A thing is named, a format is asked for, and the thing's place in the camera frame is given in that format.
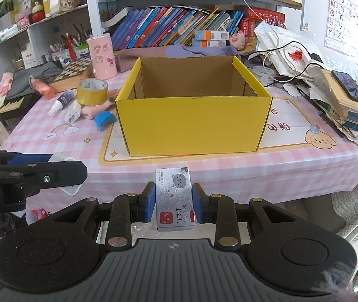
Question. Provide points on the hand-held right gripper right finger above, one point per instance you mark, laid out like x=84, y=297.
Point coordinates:
x=199, y=204

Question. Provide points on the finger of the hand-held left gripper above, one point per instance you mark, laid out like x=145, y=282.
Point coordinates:
x=28, y=159
x=56, y=177

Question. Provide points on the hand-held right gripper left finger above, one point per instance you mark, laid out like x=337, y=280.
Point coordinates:
x=149, y=203

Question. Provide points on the small white plastic item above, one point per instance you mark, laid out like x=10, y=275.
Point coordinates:
x=62, y=157

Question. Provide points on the silver staple box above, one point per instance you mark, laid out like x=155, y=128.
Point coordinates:
x=174, y=195

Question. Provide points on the yellow cardboard box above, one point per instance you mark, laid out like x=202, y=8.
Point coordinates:
x=191, y=125

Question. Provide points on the red snack wrapper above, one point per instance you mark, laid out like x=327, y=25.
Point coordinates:
x=40, y=214

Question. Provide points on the small white printed packet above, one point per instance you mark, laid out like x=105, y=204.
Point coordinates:
x=73, y=114

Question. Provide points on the white purple glue bottle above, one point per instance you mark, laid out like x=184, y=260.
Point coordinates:
x=62, y=100

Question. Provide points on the orange pink bottle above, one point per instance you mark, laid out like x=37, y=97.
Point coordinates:
x=43, y=88

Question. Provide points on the pink glove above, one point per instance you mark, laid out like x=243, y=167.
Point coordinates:
x=6, y=83

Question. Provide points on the grey cloth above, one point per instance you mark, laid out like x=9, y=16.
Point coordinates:
x=31, y=75

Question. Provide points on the yellow tape roll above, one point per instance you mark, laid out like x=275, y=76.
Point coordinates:
x=92, y=96

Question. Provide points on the white red label box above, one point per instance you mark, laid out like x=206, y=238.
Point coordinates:
x=31, y=59

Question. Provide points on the wooden chess box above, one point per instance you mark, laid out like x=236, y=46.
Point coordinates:
x=72, y=69

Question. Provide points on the green rimmed pen cup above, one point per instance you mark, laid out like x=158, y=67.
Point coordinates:
x=83, y=52

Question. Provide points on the bunch of pens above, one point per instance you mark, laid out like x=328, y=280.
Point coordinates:
x=68, y=42

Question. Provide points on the pink printed cylinder holder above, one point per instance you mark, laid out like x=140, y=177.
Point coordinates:
x=101, y=56

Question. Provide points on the pink small box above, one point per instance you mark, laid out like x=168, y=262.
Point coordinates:
x=23, y=19

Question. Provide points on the clear tape roll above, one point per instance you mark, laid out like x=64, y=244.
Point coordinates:
x=265, y=75

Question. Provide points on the red round doll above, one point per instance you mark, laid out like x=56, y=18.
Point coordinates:
x=37, y=14

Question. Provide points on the mauve lavender garment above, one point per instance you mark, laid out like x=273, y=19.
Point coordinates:
x=172, y=52

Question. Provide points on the white yellow label jar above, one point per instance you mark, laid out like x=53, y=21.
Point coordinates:
x=46, y=4

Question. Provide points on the orange white small box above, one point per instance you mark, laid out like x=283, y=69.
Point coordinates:
x=212, y=34
x=210, y=43

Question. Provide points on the white wooden shelf unit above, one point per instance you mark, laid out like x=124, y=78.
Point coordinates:
x=92, y=6

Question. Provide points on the thick black cover book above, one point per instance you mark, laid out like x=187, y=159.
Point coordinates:
x=116, y=17

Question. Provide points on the pink pig plush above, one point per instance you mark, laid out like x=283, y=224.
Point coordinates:
x=238, y=40

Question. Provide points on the stack of worn books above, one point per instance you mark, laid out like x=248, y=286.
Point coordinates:
x=339, y=107

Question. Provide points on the red tassel ornament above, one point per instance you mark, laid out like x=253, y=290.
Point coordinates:
x=294, y=55

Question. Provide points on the row of colourful books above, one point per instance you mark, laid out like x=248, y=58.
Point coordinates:
x=172, y=26

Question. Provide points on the black smartphone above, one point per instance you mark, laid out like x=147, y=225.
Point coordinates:
x=350, y=86

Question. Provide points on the alphabet wall poster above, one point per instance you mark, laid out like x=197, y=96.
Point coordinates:
x=344, y=12

